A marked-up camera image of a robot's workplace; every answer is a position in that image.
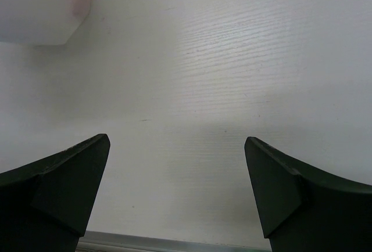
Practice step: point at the white octagonal plastic bin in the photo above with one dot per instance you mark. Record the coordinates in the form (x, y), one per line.
(41, 22)

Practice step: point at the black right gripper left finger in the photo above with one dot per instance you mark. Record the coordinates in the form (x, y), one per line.
(46, 204)

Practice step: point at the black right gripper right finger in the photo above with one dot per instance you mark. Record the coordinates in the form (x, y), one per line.
(303, 208)

